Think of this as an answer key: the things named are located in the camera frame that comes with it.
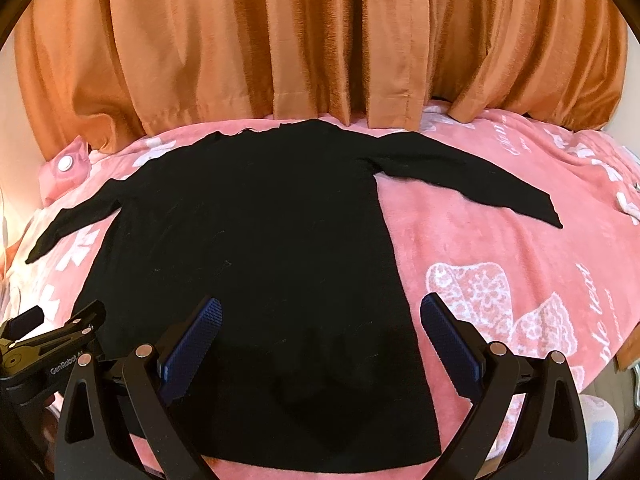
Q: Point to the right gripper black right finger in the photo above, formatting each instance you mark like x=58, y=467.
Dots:
x=549, y=439

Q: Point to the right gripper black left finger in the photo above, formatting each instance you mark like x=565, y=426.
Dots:
x=114, y=423

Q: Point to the black long-sleeve sweater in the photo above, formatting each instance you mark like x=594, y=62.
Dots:
x=317, y=364

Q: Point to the white blue-spotted pants leg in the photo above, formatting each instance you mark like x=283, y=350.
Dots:
x=601, y=425

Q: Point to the pink patterned bed blanket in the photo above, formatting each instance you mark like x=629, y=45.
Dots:
x=574, y=288

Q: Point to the orange curtain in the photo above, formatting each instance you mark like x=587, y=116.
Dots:
x=111, y=71

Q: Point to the brown wooden bed frame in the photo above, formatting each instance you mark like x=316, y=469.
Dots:
x=629, y=353

